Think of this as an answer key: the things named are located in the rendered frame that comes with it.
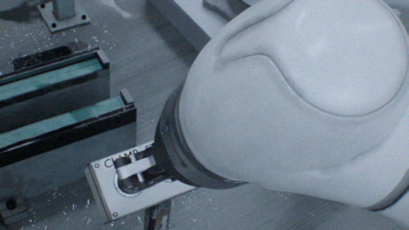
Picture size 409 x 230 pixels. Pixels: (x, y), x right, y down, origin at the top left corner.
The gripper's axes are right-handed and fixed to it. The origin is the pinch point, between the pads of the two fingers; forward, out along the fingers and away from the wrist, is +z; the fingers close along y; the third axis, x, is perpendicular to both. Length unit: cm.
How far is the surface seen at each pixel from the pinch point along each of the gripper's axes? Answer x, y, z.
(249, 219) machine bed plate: 10.7, -21.6, 32.3
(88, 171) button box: -2.9, 3.6, 10.4
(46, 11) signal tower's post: -39, -10, 60
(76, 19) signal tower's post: -35, -14, 58
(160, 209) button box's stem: 4.2, -4.5, 16.8
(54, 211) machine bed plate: -1.3, 4.7, 39.2
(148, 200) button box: 2.6, -1.0, 8.0
